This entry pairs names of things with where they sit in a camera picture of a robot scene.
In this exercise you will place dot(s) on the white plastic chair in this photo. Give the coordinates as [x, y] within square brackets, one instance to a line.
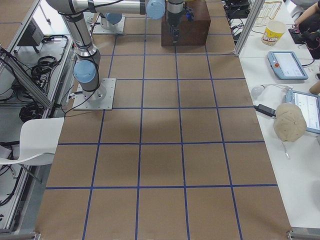
[38, 142]

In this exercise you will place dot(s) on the blue teach pendant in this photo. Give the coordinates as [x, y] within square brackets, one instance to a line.
[286, 65]
[310, 107]

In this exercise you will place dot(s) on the yellow popcorn bucket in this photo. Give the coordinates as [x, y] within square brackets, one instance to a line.
[273, 32]

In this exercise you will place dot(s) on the beige cap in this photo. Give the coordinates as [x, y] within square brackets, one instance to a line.
[289, 124]

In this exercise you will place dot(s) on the white light bulb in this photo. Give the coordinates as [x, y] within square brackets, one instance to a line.
[257, 91]

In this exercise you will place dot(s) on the black power adapter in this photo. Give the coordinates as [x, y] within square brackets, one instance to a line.
[265, 110]

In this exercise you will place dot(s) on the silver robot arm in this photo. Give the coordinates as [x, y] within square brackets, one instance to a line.
[112, 21]
[72, 12]

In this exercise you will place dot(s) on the blue teach pendant far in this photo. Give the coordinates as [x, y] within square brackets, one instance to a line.
[286, 65]

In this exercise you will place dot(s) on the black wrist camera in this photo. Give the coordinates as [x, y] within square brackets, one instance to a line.
[189, 13]

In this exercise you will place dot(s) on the blue teach pendant near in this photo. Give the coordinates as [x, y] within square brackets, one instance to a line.
[310, 107]

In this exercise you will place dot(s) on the dark wooden drawer cabinet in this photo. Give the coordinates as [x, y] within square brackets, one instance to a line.
[191, 33]

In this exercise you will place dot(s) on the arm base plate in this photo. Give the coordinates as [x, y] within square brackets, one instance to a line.
[101, 99]
[118, 30]

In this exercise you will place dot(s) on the gold wire basket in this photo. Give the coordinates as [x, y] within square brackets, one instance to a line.
[268, 12]

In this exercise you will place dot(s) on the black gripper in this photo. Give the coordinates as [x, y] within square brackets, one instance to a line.
[173, 18]

